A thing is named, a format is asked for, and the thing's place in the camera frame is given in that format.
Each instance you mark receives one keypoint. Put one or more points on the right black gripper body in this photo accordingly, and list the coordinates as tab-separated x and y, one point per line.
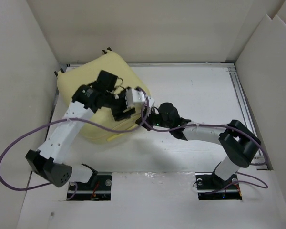
154	119

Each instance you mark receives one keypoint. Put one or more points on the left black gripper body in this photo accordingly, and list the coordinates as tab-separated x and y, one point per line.
117	103

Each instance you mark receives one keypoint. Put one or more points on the yellow suitcase black lining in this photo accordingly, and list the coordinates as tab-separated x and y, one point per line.
69	81

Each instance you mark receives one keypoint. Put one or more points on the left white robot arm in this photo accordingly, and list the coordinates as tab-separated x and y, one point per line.
48	160

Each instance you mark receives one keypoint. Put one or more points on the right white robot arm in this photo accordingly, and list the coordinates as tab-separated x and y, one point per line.
239	143

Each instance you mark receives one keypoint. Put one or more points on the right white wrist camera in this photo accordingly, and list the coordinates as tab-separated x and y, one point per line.
149	103

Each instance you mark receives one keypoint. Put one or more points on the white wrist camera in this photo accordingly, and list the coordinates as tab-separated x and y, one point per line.
149	103
134	97

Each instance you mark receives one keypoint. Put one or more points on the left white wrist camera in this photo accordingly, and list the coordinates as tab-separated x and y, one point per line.
134	97

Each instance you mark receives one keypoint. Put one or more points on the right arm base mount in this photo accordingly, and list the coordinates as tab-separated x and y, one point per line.
210	187

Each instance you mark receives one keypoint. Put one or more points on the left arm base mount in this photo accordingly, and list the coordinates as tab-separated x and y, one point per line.
99	191

